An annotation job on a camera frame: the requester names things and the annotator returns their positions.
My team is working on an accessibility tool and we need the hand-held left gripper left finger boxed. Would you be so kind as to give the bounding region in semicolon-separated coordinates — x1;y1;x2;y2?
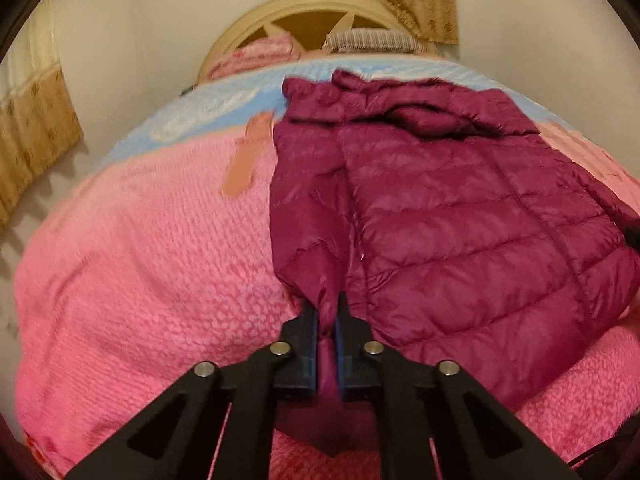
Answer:
65;300;321;480

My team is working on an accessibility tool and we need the striped pillow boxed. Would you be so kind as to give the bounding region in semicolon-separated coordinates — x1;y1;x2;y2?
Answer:
322;29;421;55

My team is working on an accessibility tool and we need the magenta quilted puffer jacket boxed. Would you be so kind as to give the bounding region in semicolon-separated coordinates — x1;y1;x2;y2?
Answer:
269;69;640;458

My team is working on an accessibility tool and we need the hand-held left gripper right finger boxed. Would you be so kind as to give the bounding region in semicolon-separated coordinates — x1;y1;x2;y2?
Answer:
334;292;581;480

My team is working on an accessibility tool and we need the folded pink floral quilt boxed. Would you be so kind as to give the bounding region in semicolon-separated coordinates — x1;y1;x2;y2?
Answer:
207;34;301;81

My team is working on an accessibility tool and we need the cream wooden bed headboard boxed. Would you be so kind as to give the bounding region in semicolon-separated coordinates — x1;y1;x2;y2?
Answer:
197;0;438;86

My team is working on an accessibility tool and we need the pink and blue printed blanket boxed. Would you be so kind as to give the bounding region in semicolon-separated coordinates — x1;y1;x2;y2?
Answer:
12;55;640;478

